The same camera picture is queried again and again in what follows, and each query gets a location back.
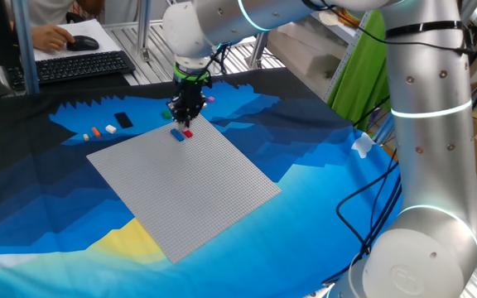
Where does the white paper sheet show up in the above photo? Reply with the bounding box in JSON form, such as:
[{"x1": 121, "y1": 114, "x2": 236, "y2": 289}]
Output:
[{"x1": 33, "y1": 18, "x2": 123, "y2": 62}]

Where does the black cable strap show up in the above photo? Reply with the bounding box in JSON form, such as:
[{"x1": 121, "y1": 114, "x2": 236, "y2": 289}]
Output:
[{"x1": 384, "y1": 20, "x2": 475, "y2": 57}]

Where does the black camera cable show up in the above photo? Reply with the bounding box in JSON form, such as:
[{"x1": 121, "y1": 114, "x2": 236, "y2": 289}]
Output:
[{"x1": 207, "y1": 41, "x2": 232, "y2": 76}]

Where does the yellow tape roll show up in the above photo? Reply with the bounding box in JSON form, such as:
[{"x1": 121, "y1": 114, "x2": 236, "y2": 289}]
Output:
[{"x1": 337, "y1": 10, "x2": 366, "y2": 29}]

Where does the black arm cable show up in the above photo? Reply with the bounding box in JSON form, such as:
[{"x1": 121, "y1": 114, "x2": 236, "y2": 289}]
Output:
[{"x1": 321, "y1": 159, "x2": 403, "y2": 286}]

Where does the aluminium frame post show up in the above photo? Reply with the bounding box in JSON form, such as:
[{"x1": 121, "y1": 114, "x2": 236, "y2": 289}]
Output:
[{"x1": 136, "y1": 0, "x2": 153, "y2": 62}]

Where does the black computer keyboard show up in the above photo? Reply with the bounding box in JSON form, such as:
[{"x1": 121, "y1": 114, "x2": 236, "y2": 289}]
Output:
[{"x1": 6, "y1": 50, "x2": 137, "y2": 90}]

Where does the white foam block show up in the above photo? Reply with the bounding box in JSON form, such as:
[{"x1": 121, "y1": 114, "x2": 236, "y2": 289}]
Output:
[{"x1": 265, "y1": 20, "x2": 359, "y2": 100}]

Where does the black Lego plate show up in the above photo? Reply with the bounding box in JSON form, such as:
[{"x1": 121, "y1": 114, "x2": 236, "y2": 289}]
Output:
[{"x1": 113, "y1": 111, "x2": 134, "y2": 129}]

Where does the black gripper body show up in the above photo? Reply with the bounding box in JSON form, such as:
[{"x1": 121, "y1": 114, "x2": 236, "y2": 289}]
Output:
[{"x1": 167, "y1": 80, "x2": 207, "y2": 122}]

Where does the grey Lego baseplate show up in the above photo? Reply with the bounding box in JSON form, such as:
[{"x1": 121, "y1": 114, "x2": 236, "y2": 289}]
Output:
[{"x1": 86, "y1": 111, "x2": 282, "y2": 265}]

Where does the person's white shirt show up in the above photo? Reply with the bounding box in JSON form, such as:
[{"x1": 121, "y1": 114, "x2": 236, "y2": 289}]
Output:
[{"x1": 26, "y1": 0, "x2": 72, "y2": 26}]

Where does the blue mountain print tablecloth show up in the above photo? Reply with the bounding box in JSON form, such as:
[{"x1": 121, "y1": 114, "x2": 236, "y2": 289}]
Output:
[{"x1": 0, "y1": 67, "x2": 402, "y2": 298}]

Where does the person's bare hand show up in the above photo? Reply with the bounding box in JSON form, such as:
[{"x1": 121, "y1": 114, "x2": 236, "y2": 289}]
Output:
[{"x1": 30, "y1": 23, "x2": 75, "y2": 52}]

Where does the black computer mouse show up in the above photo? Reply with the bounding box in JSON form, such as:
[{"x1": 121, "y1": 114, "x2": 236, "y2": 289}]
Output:
[{"x1": 65, "y1": 35, "x2": 100, "y2": 52}]

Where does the blue grey frame post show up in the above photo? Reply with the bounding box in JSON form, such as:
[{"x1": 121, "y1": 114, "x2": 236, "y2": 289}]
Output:
[{"x1": 10, "y1": 0, "x2": 41, "y2": 95}]

